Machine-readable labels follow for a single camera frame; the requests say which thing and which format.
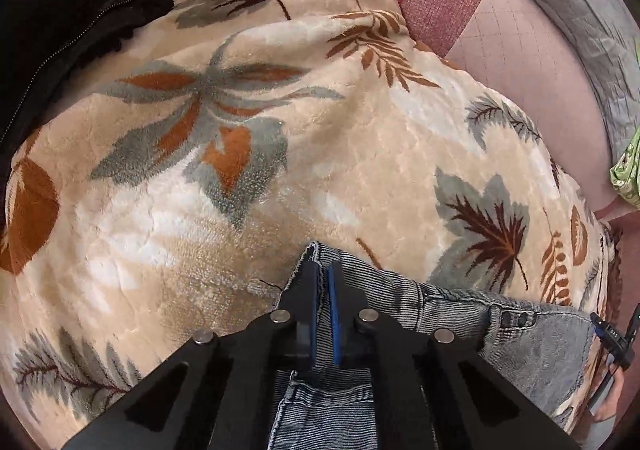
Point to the green patterned cloth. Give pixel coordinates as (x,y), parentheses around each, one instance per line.
(629,170)

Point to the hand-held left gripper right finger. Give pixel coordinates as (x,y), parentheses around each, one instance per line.
(334,315)

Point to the pink and maroon sofa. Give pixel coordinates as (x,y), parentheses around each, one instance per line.
(530,60)

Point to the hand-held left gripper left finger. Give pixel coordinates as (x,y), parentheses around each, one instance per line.
(314,300)

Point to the black zip jacket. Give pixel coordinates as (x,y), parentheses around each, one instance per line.
(65,5)

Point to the grey-blue denim pants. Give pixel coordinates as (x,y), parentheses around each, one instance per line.
(525,355)

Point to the person's right hand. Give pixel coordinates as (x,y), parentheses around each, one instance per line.
(610,400)

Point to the beige leaf print blanket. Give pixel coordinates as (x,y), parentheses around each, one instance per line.
(350,155)

